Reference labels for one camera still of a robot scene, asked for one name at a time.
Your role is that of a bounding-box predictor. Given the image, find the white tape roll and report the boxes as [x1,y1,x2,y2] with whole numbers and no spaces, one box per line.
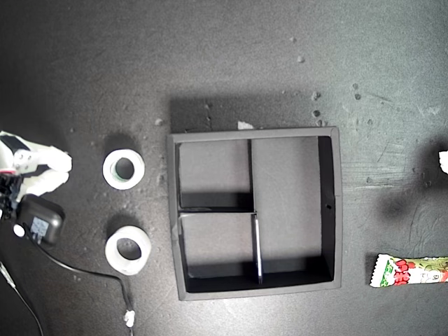
[101,149,146,191]
[104,225,153,277]

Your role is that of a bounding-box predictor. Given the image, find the snack bar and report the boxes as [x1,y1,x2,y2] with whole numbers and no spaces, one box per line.
[368,253,448,289]

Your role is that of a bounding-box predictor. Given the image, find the black tray with wells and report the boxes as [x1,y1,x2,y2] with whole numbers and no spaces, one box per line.
[167,126,342,302]

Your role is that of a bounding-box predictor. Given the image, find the black camera box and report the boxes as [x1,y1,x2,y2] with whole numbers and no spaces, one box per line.
[13,195,67,247]

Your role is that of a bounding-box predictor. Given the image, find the thin black and white wire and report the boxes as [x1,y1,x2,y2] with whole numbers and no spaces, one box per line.
[0,261,47,336]

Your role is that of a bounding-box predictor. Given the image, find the black camera cable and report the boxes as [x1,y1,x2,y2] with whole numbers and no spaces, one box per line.
[36,239,134,316]

